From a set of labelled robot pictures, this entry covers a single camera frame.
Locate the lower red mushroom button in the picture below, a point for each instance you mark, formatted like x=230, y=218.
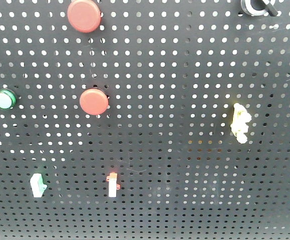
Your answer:
x=94, y=101

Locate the red mushroom button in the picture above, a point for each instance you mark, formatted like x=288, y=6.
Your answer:
x=84, y=15
x=94, y=101

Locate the upper red mushroom button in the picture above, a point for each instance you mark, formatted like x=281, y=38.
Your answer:
x=84, y=15

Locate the green round push button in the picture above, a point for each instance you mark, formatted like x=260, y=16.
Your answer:
x=8, y=99

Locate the black perforated pegboard panel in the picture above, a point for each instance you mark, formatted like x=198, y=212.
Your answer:
x=172, y=71

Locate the red-tipped white rocker switch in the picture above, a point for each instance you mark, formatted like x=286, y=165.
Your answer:
x=113, y=186

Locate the yellow toggle switch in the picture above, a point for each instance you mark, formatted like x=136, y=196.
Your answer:
x=239, y=126

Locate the green-tipped white rocker switch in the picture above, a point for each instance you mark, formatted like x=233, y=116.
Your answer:
x=37, y=185

